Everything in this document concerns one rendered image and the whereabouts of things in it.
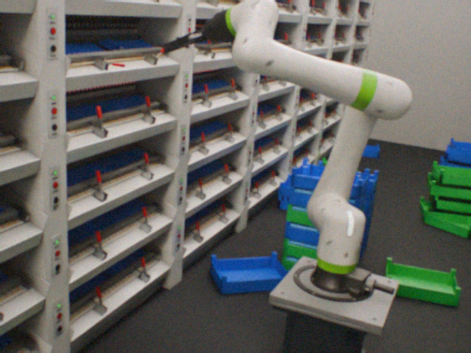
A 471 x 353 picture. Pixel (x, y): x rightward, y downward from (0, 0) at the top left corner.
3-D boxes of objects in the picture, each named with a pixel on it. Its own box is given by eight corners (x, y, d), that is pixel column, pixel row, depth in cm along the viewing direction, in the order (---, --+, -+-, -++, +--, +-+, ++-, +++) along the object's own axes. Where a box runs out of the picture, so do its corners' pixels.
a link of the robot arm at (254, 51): (345, 77, 161) (364, 59, 151) (341, 111, 157) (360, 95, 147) (230, 39, 153) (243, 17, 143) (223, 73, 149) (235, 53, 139)
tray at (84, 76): (176, 75, 195) (185, 51, 191) (60, 93, 142) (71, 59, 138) (132, 50, 200) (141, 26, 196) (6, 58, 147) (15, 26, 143)
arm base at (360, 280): (397, 293, 167) (401, 276, 166) (382, 311, 155) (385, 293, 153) (321, 268, 181) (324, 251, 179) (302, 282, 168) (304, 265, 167)
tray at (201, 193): (240, 184, 274) (251, 161, 269) (181, 221, 221) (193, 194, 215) (207, 164, 279) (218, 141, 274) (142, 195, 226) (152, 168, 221)
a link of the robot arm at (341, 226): (346, 254, 179) (355, 198, 174) (363, 274, 164) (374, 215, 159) (308, 252, 177) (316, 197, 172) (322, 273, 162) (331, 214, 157)
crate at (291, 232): (359, 236, 246) (362, 220, 244) (352, 252, 228) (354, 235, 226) (296, 223, 257) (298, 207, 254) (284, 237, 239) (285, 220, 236)
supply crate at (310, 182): (367, 186, 239) (369, 168, 237) (360, 199, 221) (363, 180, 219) (302, 174, 250) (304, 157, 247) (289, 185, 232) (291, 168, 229)
